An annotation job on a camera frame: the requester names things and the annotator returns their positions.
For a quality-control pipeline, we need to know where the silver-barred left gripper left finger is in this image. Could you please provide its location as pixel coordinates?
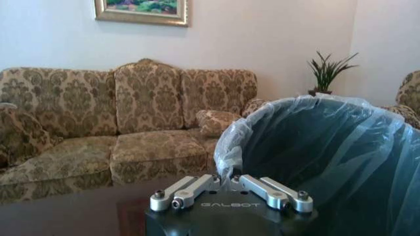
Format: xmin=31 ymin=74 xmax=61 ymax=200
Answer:
xmin=149 ymin=173 xmax=221 ymax=212

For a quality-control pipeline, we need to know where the silver-barred left gripper right finger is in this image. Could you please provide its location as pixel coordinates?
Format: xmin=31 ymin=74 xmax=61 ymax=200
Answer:
xmin=231 ymin=174 xmax=315 ymax=212

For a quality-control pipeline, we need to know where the dark bin with clear liner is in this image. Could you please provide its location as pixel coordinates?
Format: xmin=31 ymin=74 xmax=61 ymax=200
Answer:
xmin=213 ymin=94 xmax=420 ymax=236

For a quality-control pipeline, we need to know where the floral patterned throw pillow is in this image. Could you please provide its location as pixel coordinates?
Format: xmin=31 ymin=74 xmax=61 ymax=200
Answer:
xmin=196 ymin=109 xmax=243 ymax=137

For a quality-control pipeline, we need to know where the floral patterned beige sofa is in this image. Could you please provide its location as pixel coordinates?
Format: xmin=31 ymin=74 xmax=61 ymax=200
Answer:
xmin=0 ymin=58 xmax=273 ymax=205

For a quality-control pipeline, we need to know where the green potted plant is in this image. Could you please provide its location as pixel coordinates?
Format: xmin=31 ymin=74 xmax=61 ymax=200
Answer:
xmin=305 ymin=50 xmax=360 ymax=97

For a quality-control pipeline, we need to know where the floral patterned armchair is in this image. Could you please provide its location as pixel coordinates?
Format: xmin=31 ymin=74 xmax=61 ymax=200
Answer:
xmin=380 ymin=71 xmax=420 ymax=129

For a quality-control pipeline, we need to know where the gold framed landscape painting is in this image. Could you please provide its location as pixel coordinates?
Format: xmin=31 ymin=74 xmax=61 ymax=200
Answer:
xmin=93 ymin=0 xmax=191 ymax=28

